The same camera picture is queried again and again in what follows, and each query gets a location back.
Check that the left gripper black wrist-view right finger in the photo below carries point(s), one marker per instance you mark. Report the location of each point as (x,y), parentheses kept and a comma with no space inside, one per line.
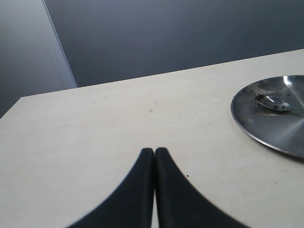
(179,204)

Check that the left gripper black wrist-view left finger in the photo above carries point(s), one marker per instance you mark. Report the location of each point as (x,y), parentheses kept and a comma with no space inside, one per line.
(131,203)

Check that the stainless steel spoon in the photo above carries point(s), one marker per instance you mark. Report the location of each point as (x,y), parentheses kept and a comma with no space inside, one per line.
(281,105)

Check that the round stainless steel plate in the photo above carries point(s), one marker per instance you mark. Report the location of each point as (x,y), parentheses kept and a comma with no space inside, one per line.
(280,130)

